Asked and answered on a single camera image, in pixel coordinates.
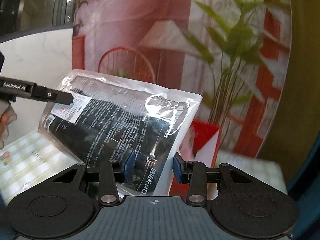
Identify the person's left hand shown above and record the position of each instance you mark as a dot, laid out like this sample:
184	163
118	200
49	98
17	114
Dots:
7	118

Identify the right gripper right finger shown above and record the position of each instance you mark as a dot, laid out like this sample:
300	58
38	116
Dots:
190	181

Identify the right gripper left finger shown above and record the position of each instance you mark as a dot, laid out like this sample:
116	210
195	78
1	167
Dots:
111	172

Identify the window with dark frame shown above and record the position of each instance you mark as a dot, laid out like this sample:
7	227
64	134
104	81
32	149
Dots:
20	16

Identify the red strawberry cardboard box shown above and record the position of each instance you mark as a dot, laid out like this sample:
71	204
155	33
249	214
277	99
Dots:
201	144

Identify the printed room scene backdrop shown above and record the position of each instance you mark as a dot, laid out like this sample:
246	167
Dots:
234	53

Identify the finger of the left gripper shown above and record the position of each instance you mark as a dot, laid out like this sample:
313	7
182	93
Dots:
45	94

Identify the black white mask pack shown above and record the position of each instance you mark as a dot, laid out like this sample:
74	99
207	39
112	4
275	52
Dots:
113	118

